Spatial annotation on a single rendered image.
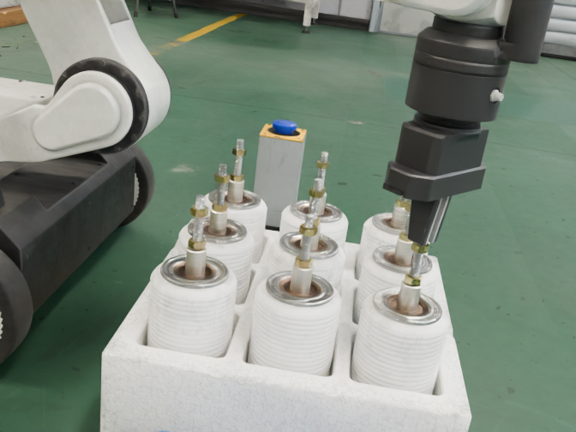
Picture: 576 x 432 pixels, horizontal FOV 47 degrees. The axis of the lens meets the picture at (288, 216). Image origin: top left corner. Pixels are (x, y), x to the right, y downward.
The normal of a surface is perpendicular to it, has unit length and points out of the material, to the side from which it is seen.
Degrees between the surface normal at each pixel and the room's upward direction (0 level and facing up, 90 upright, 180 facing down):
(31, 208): 45
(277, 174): 90
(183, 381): 90
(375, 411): 90
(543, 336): 0
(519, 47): 90
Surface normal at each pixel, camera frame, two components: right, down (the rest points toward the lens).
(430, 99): -0.65, 0.22
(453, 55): -0.41, 0.31
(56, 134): -0.13, 0.36
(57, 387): 0.12, -0.92
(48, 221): 0.79, -0.52
